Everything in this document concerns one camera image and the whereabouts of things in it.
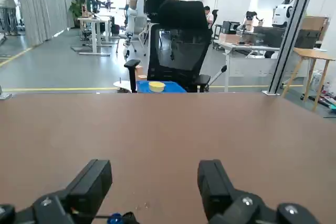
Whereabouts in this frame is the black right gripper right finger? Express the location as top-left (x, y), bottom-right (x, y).
top-left (197, 159), bottom-right (322, 224)

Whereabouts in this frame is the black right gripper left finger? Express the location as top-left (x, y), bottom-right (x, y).
top-left (0, 158), bottom-right (113, 224)

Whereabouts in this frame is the black capped marker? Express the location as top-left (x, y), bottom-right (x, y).
top-left (121, 211), bottom-right (140, 224)

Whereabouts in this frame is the blue tray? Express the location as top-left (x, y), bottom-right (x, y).
top-left (135, 80), bottom-right (187, 94)

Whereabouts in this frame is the yellow bowl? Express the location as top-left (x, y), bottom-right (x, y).
top-left (148, 81), bottom-right (166, 93)

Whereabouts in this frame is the white work table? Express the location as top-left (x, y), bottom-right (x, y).
top-left (214, 39), bottom-right (281, 93)

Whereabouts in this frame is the black mesh office chair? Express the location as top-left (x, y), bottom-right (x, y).
top-left (123, 0), bottom-right (228, 93)

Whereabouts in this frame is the small cardboard box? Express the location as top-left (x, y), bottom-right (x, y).
top-left (219, 33), bottom-right (241, 44)

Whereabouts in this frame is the black printer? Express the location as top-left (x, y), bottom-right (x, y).
top-left (222, 20), bottom-right (241, 35)

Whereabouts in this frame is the wooden table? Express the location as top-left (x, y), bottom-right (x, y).
top-left (280, 47), bottom-right (336, 112)

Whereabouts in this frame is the white standing desk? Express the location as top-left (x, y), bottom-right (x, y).
top-left (77, 15), bottom-right (112, 57)

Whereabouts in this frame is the black hard case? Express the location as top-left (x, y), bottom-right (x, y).
top-left (293, 28), bottom-right (322, 49)

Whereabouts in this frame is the green potted plant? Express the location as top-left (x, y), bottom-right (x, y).
top-left (68, 0), bottom-right (89, 28)

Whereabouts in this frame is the white humanoid robot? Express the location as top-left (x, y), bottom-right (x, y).
top-left (271, 0), bottom-right (297, 29)

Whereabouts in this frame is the grey curtain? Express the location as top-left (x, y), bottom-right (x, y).
top-left (14, 0), bottom-right (71, 46)

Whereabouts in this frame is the large cardboard box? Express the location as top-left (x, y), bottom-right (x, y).
top-left (300, 15), bottom-right (330, 42)

